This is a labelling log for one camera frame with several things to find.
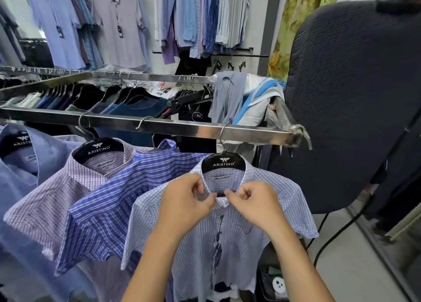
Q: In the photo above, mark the pink checked shirt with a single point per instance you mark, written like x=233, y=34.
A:
x=46, y=206

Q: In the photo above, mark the row of hanging striped shirts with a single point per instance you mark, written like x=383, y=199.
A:
x=204, y=15

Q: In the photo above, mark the person's right thumb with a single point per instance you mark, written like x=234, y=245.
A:
x=233, y=199

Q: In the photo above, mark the steel clothes rail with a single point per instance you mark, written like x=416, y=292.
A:
x=148, y=76
x=164, y=126

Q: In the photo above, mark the dark hang tag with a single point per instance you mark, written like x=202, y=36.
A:
x=218, y=242

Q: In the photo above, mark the light blue short-sleeve shirt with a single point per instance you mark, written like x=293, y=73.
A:
x=56, y=28

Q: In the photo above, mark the dark padded ironing board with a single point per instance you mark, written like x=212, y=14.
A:
x=348, y=97

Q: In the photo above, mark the grey draped garment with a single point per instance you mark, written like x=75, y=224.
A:
x=227, y=97

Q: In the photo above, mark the blue striped shirt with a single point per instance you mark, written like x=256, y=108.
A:
x=108, y=206

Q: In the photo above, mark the yellow green floral fabric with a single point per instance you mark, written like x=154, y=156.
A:
x=302, y=25

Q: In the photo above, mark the black price tag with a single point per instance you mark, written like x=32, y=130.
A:
x=60, y=31
x=120, y=31

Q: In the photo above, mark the clear plastic wrap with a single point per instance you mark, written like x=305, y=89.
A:
x=286, y=120

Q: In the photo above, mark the black box with white item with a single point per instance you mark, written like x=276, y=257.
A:
x=273, y=285

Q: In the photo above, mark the person's right hand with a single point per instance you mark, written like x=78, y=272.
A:
x=259, y=209

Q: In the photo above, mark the person's left hand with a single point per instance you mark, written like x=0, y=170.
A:
x=181, y=206

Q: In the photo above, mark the white blue checked shirt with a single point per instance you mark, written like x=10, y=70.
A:
x=197, y=255

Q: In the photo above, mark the black shirt hanger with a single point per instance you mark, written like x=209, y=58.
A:
x=14, y=143
x=223, y=163
x=149, y=127
x=98, y=148

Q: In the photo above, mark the lilac short-sleeve shirt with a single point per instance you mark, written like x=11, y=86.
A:
x=120, y=28

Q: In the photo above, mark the row of dark hung garments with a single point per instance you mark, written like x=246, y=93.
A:
x=98, y=101

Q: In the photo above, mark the person's right forearm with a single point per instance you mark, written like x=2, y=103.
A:
x=299, y=269

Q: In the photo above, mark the white garment with blue stripe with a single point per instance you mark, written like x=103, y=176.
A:
x=259, y=104

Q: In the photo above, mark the row of blue wall shirts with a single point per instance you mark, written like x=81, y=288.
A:
x=86, y=32

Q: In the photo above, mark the plain blue shirt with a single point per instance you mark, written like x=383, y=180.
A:
x=19, y=186

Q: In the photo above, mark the person's left thumb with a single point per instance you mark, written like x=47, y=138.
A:
x=208, y=200

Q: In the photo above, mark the person's left forearm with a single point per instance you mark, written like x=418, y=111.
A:
x=154, y=269

